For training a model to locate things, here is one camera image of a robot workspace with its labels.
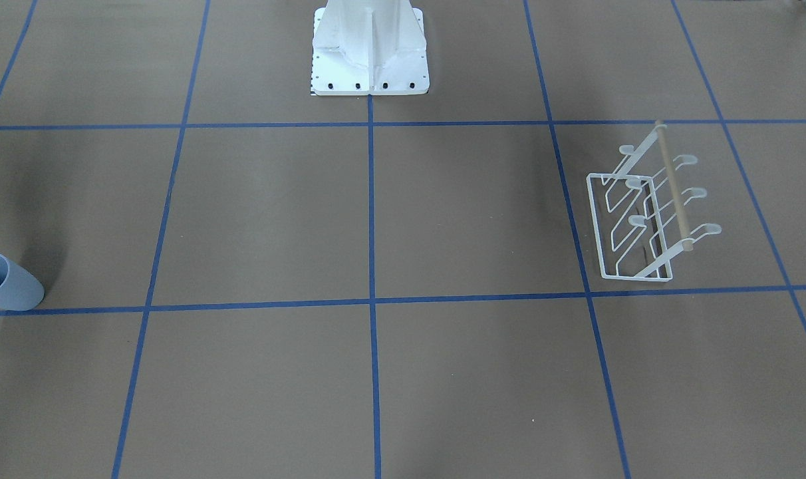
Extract light blue plastic cup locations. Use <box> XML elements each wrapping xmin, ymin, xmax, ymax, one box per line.
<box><xmin>0</xmin><ymin>254</ymin><xmax>45</xmax><ymax>311</ymax></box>

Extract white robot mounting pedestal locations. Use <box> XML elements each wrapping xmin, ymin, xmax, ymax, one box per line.
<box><xmin>310</xmin><ymin>1</ymin><xmax>430</xmax><ymax>96</ymax></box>

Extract white wire cup rack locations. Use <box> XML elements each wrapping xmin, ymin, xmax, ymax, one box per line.
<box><xmin>585</xmin><ymin>120</ymin><xmax>722</xmax><ymax>283</ymax></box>

